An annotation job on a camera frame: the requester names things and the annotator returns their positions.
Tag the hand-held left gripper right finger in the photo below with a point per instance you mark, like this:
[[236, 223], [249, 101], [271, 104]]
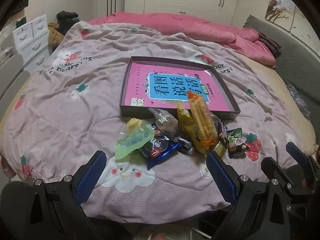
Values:
[[221, 177]]

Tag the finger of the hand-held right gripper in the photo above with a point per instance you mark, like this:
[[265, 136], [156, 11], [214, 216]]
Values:
[[301, 162], [273, 168]]

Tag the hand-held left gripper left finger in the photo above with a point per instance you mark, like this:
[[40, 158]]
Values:
[[90, 177]]

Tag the green and black candy packet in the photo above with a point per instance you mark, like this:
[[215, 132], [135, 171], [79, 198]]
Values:
[[237, 142]]

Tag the green pouch with yellow cap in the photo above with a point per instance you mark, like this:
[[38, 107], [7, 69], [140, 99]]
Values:
[[132, 140]]

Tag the clear stick biscuit packet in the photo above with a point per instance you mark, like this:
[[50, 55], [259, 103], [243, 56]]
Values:
[[202, 120]]

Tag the yellow snack packet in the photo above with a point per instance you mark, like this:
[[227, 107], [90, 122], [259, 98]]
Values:
[[187, 125]]

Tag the blue snack packet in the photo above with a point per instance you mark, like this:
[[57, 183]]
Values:
[[160, 150]]

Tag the clear plastic snack packet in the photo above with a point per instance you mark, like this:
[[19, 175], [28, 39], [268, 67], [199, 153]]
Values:
[[163, 121]]

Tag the shallow purple cardboard box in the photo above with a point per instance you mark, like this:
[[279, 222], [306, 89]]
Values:
[[126, 85]]

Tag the small gold packet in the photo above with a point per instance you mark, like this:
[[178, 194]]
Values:
[[220, 150]]

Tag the small dark wrapped candy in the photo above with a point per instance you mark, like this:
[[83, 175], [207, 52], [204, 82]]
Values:
[[186, 145]]

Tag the printed lilac blanket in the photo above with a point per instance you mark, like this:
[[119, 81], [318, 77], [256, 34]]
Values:
[[75, 117]]

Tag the patterned blue cloth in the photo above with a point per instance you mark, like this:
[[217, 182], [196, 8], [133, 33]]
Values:
[[298, 100]]

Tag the beige bed sheet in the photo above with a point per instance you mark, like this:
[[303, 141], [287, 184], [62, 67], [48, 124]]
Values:
[[270, 87]]

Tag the grey padded headboard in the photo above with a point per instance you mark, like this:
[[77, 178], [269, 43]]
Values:
[[295, 55]]

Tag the pink book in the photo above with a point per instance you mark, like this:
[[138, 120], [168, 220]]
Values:
[[140, 80]]

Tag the striped dark red pillow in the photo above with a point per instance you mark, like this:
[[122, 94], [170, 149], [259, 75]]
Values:
[[270, 42]]

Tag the yellow knitted cloth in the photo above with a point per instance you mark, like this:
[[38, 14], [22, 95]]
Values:
[[55, 36]]

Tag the white drawer unit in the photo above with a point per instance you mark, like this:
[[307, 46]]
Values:
[[32, 40]]

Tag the pink quilt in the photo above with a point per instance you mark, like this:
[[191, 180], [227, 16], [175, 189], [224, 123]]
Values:
[[200, 27]]

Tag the dark clothing pile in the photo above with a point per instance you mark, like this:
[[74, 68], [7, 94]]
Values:
[[66, 20]]

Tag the tree wall picture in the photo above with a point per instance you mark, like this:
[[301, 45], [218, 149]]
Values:
[[280, 7]]

